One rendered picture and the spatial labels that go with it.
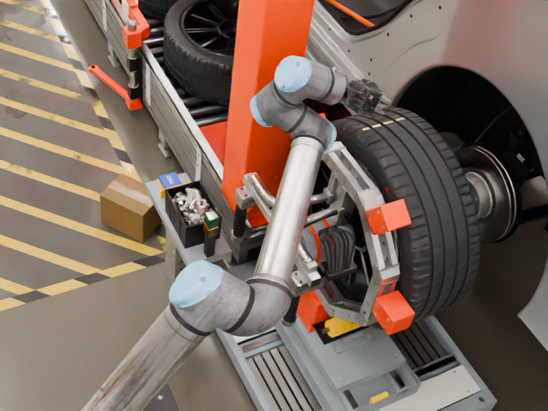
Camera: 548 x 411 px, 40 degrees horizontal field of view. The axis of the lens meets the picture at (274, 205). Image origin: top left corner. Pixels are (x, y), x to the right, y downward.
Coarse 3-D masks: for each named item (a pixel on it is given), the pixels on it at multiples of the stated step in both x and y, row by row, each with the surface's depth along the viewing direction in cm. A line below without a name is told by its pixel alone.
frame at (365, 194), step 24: (336, 144) 215; (336, 168) 210; (360, 168) 209; (360, 192) 202; (360, 216) 204; (384, 240) 205; (384, 264) 203; (336, 288) 243; (384, 288) 212; (336, 312) 234; (360, 312) 219
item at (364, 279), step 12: (324, 168) 240; (324, 180) 247; (372, 180) 211; (312, 192) 248; (324, 204) 246; (360, 228) 236; (360, 240) 236; (396, 240) 207; (360, 252) 232; (396, 252) 209; (360, 264) 251; (348, 276) 245; (360, 276) 248; (348, 288) 243; (360, 288) 243; (396, 288) 215; (360, 300) 236
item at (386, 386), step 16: (288, 336) 282; (304, 352) 280; (304, 368) 276; (400, 368) 281; (320, 384) 272; (368, 384) 274; (384, 384) 275; (400, 384) 272; (416, 384) 274; (320, 400) 270; (336, 400) 268; (352, 400) 265; (368, 400) 270; (384, 400) 270
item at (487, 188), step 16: (464, 160) 247; (480, 160) 239; (496, 160) 236; (480, 176) 241; (496, 176) 235; (480, 192) 238; (496, 192) 237; (512, 192) 233; (480, 208) 239; (496, 208) 239; (512, 208) 233; (480, 224) 248; (496, 224) 241; (512, 224) 237; (480, 240) 250; (496, 240) 243
